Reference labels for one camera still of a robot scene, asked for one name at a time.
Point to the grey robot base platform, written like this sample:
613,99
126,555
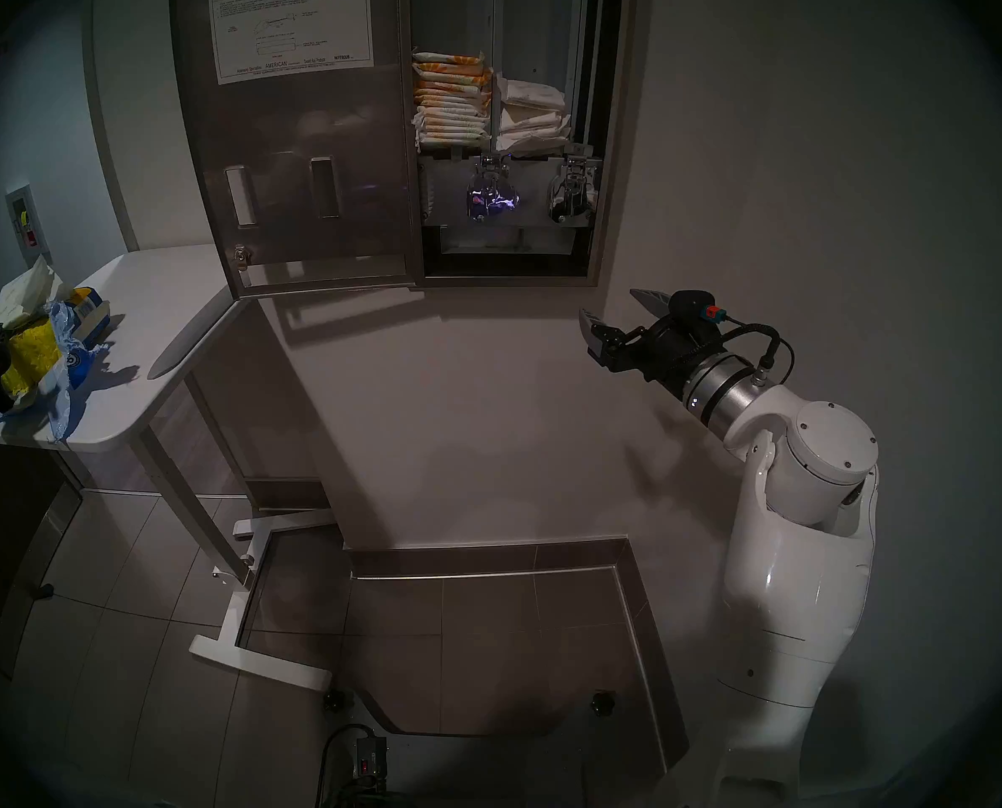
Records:
484,768

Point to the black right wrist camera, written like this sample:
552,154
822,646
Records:
693,305

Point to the chrome dispenser push lever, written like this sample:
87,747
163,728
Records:
572,192
491,190

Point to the small yellow blue carton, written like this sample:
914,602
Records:
90,308

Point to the white overbed table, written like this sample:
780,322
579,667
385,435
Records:
164,310

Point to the white printed instruction sheet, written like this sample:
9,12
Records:
290,23

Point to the white pads inside dispenser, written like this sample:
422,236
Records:
533,112

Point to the stainless steel dispenser cabinet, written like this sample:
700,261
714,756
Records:
610,141

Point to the orange printed pad stack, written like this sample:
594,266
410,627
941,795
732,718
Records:
452,99

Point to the stainless steel dispenser door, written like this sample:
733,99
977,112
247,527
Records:
299,141

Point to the white sanitary pad stack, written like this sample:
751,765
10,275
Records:
25,293

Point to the black star knob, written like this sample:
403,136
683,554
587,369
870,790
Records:
335,699
603,702

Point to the torn blue plastic pad package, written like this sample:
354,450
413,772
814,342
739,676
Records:
67,369

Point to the black electronics box red light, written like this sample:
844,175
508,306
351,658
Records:
371,760

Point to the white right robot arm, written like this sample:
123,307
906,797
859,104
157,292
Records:
804,545

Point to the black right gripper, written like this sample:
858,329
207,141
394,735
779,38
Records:
661,352

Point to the yellow wrapped pad pack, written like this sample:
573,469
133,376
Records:
29,356

